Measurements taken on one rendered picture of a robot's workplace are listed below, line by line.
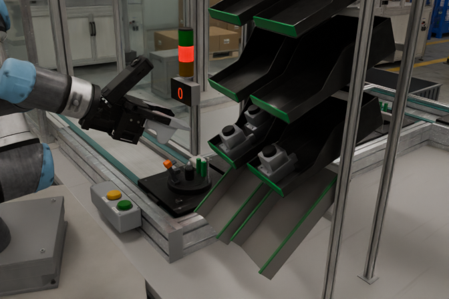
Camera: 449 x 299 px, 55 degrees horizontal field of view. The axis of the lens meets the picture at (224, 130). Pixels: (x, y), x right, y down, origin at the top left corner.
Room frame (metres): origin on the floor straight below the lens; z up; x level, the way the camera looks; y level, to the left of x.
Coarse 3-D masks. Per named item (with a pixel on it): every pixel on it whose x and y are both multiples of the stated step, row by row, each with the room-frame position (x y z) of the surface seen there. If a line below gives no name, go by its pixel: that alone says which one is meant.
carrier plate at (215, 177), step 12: (180, 168) 1.28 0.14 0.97; (144, 180) 1.20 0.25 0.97; (156, 180) 1.20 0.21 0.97; (216, 180) 1.21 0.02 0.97; (156, 192) 1.13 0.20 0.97; (168, 192) 1.13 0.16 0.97; (204, 192) 1.13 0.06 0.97; (168, 204) 1.06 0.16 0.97; (180, 204) 1.06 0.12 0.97; (192, 204) 1.06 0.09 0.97
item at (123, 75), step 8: (136, 64) 0.82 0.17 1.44; (144, 64) 0.82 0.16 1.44; (152, 64) 0.83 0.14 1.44; (120, 72) 0.83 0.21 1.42; (128, 72) 0.81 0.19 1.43; (136, 72) 0.81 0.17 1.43; (144, 72) 0.81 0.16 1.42; (112, 80) 0.82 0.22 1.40; (120, 80) 0.80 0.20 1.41; (128, 80) 0.80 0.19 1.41; (136, 80) 0.81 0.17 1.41; (104, 88) 0.81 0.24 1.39; (112, 88) 0.79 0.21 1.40; (120, 88) 0.79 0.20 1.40; (128, 88) 0.80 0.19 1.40; (104, 96) 0.78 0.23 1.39; (112, 96) 0.78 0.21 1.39; (120, 96) 0.79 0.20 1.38; (112, 104) 0.78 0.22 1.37
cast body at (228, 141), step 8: (224, 128) 0.92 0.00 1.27; (232, 128) 0.91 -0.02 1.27; (240, 128) 0.92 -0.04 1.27; (224, 136) 0.90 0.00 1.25; (232, 136) 0.90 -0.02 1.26; (240, 136) 0.90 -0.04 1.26; (248, 136) 0.94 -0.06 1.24; (224, 144) 0.92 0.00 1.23; (232, 144) 0.90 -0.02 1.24; (240, 144) 0.90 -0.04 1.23; (248, 144) 0.91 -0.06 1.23; (224, 152) 0.90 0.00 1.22; (232, 152) 0.90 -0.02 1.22; (240, 152) 0.90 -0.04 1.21; (232, 160) 0.90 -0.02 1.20
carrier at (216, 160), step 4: (212, 156) 1.38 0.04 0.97; (216, 156) 1.38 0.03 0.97; (212, 160) 1.35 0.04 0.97; (216, 160) 1.35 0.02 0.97; (220, 160) 1.35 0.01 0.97; (224, 160) 1.35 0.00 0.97; (212, 164) 1.32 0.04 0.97; (216, 164) 1.32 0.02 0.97; (220, 164) 1.32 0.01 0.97; (224, 164) 1.32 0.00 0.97; (228, 164) 1.32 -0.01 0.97; (212, 168) 1.31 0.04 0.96; (216, 168) 1.30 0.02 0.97; (220, 168) 1.29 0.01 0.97; (224, 168) 1.29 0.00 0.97; (228, 168) 1.29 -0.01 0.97; (220, 172) 1.28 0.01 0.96; (224, 172) 1.26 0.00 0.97
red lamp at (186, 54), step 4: (180, 48) 1.38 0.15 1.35; (184, 48) 1.38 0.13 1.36; (188, 48) 1.38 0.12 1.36; (192, 48) 1.39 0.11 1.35; (180, 52) 1.38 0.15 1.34; (184, 52) 1.38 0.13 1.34; (188, 52) 1.38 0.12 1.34; (192, 52) 1.39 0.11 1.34; (180, 56) 1.38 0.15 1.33; (184, 56) 1.38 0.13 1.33; (188, 56) 1.38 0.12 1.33; (192, 56) 1.39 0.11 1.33; (180, 60) 1.39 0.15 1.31; (184, 60) 1.38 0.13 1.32; (188, 60) 1.38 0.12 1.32; (192, 60) 1.39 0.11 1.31
